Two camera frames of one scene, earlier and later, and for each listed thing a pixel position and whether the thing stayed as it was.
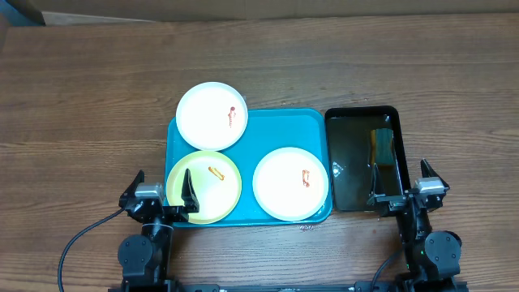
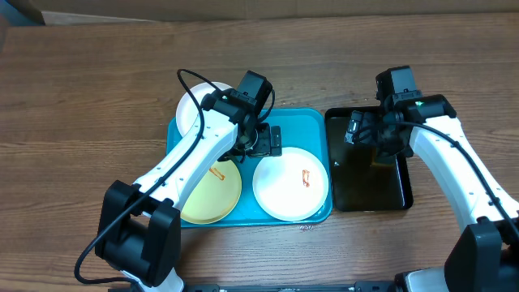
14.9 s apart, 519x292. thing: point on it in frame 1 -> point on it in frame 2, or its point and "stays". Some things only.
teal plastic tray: (267, 130) stays
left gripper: (190, 200) -> (269, 147)
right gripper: (390, 201) -> (367, 127)
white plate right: (290, 183) stays
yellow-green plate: (216, 183) stays
